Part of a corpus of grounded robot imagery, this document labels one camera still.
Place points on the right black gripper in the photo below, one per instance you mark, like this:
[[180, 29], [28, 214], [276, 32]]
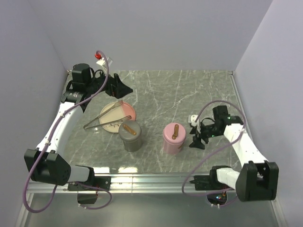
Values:
[[197, 141]]

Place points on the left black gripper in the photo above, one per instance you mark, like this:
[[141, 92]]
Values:
[[116, 88]]

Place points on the metal serving tongs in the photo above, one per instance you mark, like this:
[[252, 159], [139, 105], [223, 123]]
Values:
[[94, 124]]

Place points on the pink round lid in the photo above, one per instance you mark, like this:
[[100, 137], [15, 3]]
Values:
[[174, 133]]

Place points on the pink cylindrical container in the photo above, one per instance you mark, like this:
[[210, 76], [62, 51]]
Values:
[[172, 148]]

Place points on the grey round lid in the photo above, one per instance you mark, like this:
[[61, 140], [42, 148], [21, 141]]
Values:
[[129, 131]]

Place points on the grey cylindrical container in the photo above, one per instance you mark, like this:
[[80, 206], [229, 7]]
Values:
[[132, 145]]

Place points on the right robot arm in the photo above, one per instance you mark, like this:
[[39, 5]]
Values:
[[258, 178]]

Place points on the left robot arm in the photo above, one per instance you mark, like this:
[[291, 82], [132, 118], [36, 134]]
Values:
[[45, 163]]

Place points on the pink and cream plate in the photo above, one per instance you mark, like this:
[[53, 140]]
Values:
[[117, 113]]

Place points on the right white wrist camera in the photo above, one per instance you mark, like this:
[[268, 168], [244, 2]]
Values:
[[194, 124]]

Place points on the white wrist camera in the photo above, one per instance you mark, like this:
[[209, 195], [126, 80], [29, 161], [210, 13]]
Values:
[[194, 124], [101, 61]]

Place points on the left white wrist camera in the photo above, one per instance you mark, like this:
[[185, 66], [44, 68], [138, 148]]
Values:
[[101, 61]]

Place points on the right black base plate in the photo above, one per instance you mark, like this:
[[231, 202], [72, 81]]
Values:
[[208, 183]]

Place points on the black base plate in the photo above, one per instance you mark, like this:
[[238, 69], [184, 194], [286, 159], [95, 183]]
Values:
[[102, 182], [208, 183]]

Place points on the aluminium mounting rail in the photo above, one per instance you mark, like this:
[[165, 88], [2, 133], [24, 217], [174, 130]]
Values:
[[132, 183]]

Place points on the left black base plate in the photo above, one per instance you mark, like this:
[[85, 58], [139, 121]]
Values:
[[102, 182]]

